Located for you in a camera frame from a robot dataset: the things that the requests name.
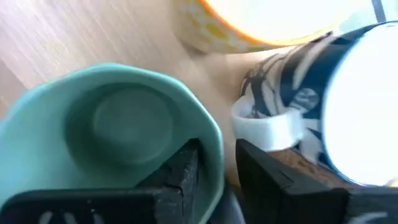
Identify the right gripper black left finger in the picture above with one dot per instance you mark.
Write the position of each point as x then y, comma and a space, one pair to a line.
93, 207

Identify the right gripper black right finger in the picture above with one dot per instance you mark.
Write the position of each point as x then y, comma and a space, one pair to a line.
270, 202

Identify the teal mug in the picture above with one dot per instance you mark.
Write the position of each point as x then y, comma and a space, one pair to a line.
46, 140

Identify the blue and white patterned mug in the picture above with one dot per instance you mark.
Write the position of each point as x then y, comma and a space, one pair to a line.
280, 81

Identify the yellow dotted mug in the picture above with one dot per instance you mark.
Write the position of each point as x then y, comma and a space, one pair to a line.
211, 31

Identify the wooden shelf black metal frame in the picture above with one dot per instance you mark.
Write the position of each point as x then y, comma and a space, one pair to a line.
93, 31

